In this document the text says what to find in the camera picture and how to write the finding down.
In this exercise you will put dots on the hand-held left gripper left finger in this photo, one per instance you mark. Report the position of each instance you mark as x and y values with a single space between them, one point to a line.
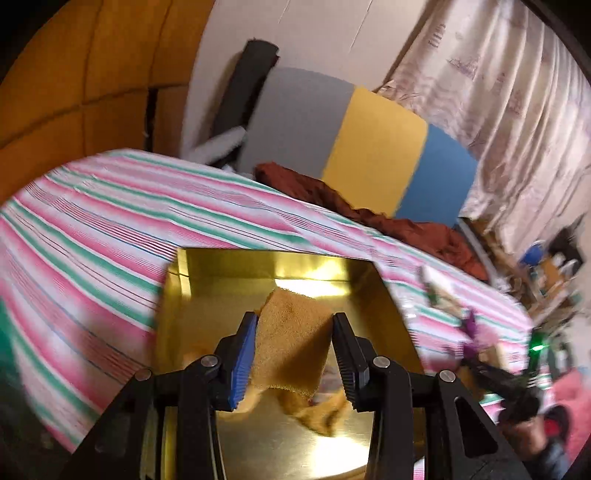
244 364

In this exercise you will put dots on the grey yellow blue headboard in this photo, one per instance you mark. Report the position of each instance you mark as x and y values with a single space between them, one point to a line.
374 147

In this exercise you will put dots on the cluttered wooden side table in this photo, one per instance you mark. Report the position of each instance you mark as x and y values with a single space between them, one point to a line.
545 286

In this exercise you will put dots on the brown cardboard panel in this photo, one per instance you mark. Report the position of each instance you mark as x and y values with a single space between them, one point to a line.
168 115

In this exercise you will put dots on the person's right forearm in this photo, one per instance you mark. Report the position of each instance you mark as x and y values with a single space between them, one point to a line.
549 461

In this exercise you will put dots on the beige printed curtain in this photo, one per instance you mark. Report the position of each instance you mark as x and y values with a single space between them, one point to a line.
508 92

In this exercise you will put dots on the black rolled mat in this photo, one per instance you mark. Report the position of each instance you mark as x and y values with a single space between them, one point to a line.
244 83

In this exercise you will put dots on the blue cup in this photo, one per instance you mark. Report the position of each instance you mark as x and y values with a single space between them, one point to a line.
533 254

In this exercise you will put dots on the person's right hand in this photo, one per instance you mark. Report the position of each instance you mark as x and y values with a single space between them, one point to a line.
521 436

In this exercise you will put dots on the orange sponge cloth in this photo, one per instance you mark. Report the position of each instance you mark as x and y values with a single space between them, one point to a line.
291 332

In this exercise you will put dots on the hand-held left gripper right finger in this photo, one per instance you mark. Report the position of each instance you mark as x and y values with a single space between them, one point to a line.
347 364

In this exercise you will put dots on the grey bed frame rail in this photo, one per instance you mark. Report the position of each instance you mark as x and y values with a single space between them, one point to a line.
475 249

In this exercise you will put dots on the pink green striped bed sheet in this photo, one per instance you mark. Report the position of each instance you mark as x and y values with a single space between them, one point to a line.
92 230

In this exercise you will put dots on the gold metal tray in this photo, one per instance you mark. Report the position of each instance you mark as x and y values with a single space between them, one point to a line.
300 272

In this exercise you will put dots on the orange wooden wardrobe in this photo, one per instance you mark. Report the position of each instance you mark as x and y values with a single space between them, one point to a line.
69 69

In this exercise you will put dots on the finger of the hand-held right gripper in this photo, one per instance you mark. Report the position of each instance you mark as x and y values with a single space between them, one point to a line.
489 374

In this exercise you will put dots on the rust brown blanket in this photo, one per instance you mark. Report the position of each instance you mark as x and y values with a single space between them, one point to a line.
415 235

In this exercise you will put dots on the pink red cloth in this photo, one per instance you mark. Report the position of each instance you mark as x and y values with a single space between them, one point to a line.
572 406

